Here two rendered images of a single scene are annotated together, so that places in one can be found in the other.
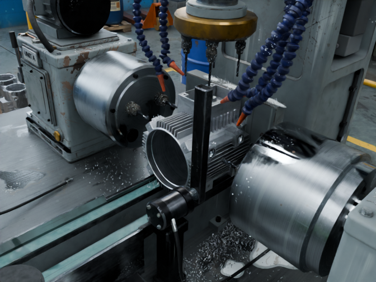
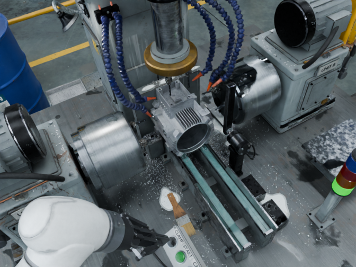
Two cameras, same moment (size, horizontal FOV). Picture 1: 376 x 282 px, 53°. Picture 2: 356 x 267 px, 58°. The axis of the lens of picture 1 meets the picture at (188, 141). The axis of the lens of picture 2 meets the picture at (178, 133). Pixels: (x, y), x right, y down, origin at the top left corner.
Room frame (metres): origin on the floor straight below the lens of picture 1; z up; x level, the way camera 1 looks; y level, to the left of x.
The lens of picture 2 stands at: (0.53, 0.78, 1.99)
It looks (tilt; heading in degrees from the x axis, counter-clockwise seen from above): 51 degrees down; 290
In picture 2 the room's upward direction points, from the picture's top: 6 degrees counter-clockwise
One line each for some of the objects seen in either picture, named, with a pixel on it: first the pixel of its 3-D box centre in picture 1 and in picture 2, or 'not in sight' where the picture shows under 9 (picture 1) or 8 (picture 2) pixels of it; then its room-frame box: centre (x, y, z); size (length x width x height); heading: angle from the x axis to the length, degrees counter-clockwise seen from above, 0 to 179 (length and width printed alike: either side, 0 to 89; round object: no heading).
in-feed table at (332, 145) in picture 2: not in sight; (344, 159); (0.14, -0.10, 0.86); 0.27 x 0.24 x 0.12; 45
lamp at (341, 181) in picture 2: not in sight; (348, 177); (0.21, 0.15, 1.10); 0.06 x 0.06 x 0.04
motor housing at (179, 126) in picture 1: (196, 145); (181, 122); (0.81, -0.02, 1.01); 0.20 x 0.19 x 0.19; 135
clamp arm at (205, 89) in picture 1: (199, 148); (229, 110); (0.62, -0.02, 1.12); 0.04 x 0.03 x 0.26; 135
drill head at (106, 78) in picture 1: (115, 93); (97, 156); (1.06, 0.23, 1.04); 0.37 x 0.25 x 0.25; 45
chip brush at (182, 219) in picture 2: not in sight; (179, 214); (0.74, 0.27, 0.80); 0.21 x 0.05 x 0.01; 131
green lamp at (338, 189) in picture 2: not in sight; (343, 184); (0.21, 0.15, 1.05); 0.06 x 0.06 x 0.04
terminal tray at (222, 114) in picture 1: (208, 107); (175, 99); (0.84, -0.05, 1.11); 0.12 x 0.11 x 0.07; 135
